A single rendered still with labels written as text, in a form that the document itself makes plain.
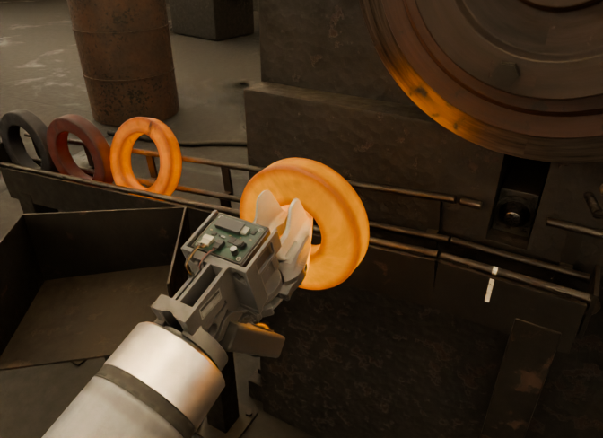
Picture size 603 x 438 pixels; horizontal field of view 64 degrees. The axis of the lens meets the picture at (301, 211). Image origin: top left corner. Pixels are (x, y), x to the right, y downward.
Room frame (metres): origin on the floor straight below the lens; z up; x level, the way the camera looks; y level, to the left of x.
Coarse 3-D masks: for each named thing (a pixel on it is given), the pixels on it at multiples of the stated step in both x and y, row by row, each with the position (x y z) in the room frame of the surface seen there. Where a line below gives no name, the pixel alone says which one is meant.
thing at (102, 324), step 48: (0, 240) 0.60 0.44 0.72; (48, 240) 0.68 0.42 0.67; (96, 240) 0.68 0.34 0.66; (144, 240) 0.69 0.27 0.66; (0, 288) 0.55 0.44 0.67; (48, 288) 0.65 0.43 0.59; (96, 288) 0.64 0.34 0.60; (144, 288) 0.63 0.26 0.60; (0, 336) 0.51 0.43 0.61; (48, 336) 0.53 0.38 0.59; (96, 336) 0.53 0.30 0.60
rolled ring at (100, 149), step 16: (48, 128) 1.04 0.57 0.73; (64, 128) 1.01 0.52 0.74; (80, 128) 0.98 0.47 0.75; (96, 128) 1.00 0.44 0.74; (48, 144) 1.04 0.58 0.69; (64, 144) 1.05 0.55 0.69; (96, 144) 0.97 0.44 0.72; (64, 160) 1.04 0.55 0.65; (96, 160) 0.97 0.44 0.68; (80, 176) 1.03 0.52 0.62; (96, 176) 0.98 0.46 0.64; (112, 176) 0.98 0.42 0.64
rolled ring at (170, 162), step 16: (128, 128) 0.97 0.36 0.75; (144, 128) 0.95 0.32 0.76; (160, 128) 0.93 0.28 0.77; (112, 144) 0.98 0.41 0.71; (128, 144) 0.98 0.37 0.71; (160, 144) 0.92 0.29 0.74; (176, 144) 0.93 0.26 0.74; (112, 160) 0.97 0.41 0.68; (128, 160) 0.98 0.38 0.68; (160, 160) 0.91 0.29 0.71; (176, 160) 0.90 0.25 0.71; (128, 176) 0.95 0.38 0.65; (160, 176) 0.89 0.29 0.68; (176, 176) 0.90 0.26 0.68; (160, 192) 0.88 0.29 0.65
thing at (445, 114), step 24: (360, 0) 0.64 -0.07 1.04; (384, 24) 0.63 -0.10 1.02; (384, 48) 0.62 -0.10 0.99; (408, 72) 0.61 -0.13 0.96; (408, 96) 0.61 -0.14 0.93; (432, 96) 0.59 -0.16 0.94; (456, 120) 0.57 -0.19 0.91; (480, 144) 0.56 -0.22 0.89; (504, 144) 0.54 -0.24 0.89; (528, 144) 0.53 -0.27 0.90; (552, 144) 0.52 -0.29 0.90; (576, 144) 0.51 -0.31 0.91; (600, 144) 0.50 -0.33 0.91
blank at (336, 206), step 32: (288, 160) 0.49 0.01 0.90; (256, 192) 0.48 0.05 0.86; (288, 192) 0.46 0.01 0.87; (320, 192) 0.44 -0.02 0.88; (352, 192) 0.45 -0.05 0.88; (320, 224) 0.44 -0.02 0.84; (352, 224) 0.42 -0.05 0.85; (320, 256) 0.44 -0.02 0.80; (352, 256) 0.42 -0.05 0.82; (320, 288) 0.44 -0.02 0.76
